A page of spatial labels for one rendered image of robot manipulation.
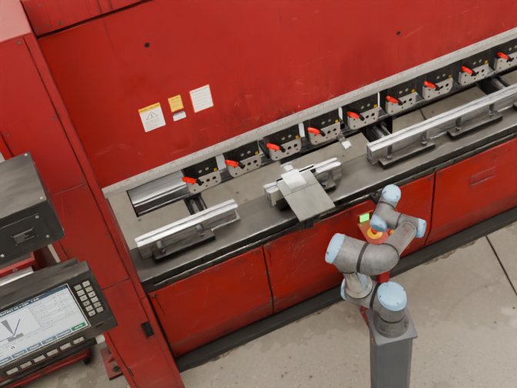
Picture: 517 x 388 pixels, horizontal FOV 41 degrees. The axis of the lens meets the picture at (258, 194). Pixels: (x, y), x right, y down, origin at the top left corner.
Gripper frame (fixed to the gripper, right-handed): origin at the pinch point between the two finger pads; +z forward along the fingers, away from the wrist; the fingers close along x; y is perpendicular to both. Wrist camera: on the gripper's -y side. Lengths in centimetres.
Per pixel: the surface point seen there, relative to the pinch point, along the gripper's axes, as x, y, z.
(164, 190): -87, -55, 12
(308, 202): -26.9, -18.0, -2.4
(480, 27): 71, -55, -39
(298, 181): -25.9, -31.8, 2.3
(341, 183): -3.9, -27.9, 14.6
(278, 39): -26, -61, -72
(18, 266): -161, -40, 5
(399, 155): 28.7, -30.9, 12.8
